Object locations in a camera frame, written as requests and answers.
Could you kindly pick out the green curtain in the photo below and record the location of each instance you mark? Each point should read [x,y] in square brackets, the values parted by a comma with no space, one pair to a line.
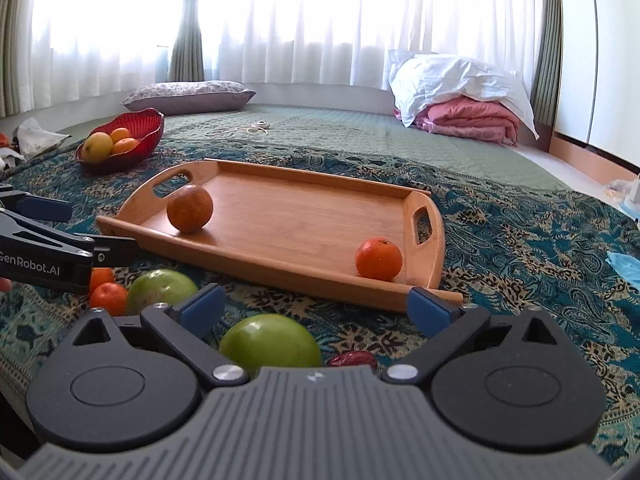
[186,61]
[546,84]

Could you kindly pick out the floral grey pillow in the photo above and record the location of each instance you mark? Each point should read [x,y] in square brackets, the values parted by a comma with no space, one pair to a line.
[189,97]

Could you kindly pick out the wooden serving tray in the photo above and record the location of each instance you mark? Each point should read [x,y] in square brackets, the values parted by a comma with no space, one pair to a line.
[294,229]

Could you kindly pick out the brown orange round fruit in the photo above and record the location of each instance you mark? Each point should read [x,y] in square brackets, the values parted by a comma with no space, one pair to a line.
[189,208]

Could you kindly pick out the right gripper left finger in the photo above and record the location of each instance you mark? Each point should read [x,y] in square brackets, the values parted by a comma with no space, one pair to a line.
[182,329]

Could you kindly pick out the yellow mango in bowl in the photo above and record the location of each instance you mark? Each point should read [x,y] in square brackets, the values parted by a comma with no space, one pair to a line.
[96,148]

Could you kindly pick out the white charger power strip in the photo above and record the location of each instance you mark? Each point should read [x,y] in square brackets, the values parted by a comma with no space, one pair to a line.
[625,196]

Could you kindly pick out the white tissue paper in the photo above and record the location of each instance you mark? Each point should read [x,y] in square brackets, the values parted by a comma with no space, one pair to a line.
[29,141]

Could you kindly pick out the white sheer curtain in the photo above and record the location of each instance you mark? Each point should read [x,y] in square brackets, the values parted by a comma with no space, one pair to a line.
[62,51]

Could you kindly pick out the red glass fruit bowl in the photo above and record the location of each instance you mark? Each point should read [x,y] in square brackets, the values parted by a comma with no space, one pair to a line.
[147,126]

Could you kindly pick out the rear orange in bowl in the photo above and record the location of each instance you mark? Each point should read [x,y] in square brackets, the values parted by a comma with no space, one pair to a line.
[119,134]

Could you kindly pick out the plain green apple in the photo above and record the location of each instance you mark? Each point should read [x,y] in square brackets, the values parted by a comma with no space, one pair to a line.
[269,340]

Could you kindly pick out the left green curtain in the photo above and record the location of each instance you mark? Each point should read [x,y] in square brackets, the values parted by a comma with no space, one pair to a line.
[186,61]

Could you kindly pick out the small orange tangerine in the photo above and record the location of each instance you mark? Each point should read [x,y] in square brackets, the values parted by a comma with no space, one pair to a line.
[100,276]
[111,297]

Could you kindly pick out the front orange in bowl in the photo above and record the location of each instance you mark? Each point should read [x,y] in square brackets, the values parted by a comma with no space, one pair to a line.
[124,146]

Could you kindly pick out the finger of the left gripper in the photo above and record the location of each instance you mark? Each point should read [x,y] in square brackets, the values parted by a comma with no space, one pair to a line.
[33,206]

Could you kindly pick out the green apple with red blush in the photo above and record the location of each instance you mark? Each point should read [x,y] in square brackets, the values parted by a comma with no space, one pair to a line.
[162,285]

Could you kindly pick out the large orange tangerine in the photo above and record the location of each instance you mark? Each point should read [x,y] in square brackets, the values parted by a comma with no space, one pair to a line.
[378,258]

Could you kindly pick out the teal paisley blanket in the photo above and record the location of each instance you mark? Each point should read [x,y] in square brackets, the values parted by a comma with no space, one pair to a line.
[508,247]

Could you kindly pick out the right red jujube date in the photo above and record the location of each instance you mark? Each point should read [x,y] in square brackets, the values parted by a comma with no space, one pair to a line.
[354,358]

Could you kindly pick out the light blue cloth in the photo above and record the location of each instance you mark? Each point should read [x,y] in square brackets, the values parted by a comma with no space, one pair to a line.
[627,267]

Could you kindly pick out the white duvet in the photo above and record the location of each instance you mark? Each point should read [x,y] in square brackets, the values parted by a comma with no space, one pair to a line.
[427,79]

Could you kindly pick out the white wardrobe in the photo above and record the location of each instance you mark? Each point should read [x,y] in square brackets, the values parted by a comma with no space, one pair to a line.
[599,82]

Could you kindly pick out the green quilted mattress cover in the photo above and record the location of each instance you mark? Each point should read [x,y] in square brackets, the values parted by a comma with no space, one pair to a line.
[368,146]

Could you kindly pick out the right green curtain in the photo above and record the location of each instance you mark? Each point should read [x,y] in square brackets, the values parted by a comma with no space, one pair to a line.
[546,84]

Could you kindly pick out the pink folded blanket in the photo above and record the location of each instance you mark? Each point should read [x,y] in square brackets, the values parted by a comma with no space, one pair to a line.
[465,118]

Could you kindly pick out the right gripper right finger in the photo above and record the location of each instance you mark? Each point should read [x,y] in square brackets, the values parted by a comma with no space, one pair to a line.
[448,329]

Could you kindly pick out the orange in bowl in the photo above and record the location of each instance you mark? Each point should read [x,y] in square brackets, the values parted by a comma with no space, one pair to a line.
[119,134]
[124,146]

